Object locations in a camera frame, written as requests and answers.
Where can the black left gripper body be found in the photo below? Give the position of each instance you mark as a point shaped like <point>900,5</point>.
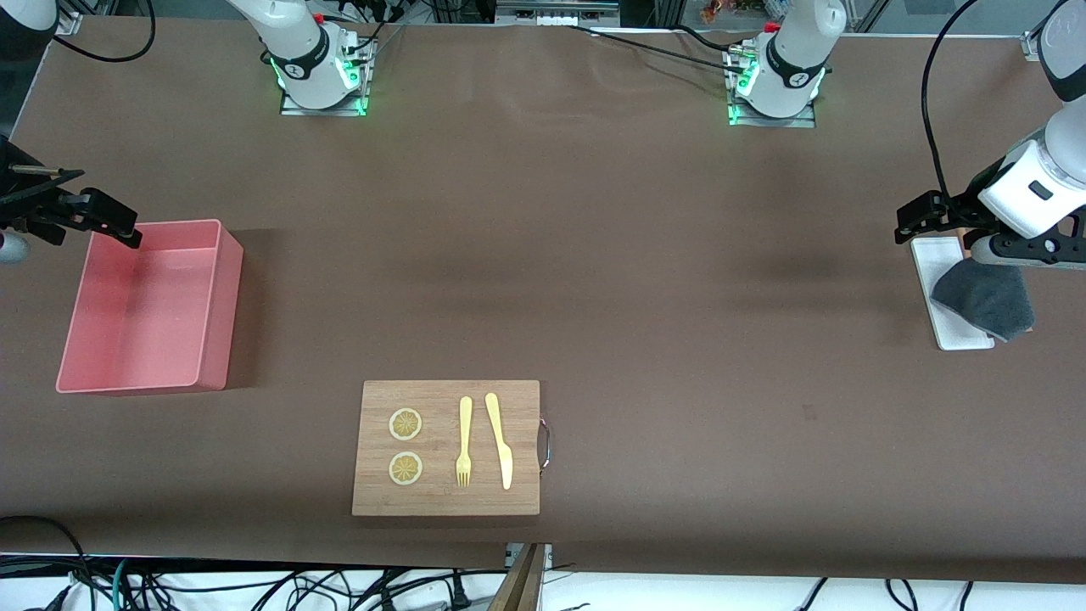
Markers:
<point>966,206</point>

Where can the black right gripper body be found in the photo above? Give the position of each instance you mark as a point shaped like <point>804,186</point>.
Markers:
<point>19,206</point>

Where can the dark grey wiping cloth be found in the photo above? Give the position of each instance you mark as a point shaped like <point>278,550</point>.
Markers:
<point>984,297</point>

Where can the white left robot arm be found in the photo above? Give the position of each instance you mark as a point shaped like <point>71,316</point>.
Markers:
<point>789,59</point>

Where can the pink plastic bin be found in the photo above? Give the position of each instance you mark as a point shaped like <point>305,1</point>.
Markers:
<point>136,305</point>

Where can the white rectangular tray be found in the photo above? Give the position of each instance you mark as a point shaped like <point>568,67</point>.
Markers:
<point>959,337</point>

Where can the yellow lemon slice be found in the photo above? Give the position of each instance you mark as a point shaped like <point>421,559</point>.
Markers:
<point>405,424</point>
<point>405,469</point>

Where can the yellow plastic fork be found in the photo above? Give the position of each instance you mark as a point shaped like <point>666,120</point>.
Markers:
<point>465,424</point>

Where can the grey metal equipment box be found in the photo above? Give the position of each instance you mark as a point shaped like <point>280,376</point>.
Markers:
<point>556,12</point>

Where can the yellow plastic knife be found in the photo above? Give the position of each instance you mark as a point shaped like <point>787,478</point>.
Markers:
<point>501,450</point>

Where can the black power plug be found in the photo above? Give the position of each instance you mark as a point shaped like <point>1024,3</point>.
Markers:
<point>459,598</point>

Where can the dark wooden beam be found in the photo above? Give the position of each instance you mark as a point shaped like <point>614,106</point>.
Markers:
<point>517,590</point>

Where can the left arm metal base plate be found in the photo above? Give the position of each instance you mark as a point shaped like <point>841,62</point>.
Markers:
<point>806,120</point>

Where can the aluminium frame profile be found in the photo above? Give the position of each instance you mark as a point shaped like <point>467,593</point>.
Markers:
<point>69,24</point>
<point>1032,44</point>

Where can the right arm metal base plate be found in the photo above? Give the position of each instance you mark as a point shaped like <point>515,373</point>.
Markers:
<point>356,106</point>

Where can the small metal bracket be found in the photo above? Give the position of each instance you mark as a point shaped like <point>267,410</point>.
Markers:
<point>547,553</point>

